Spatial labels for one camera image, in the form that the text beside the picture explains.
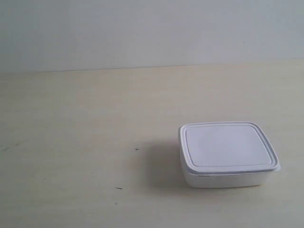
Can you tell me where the white lidded plastic container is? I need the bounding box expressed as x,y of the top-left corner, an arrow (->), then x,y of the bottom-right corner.
179,122 -> 281,188

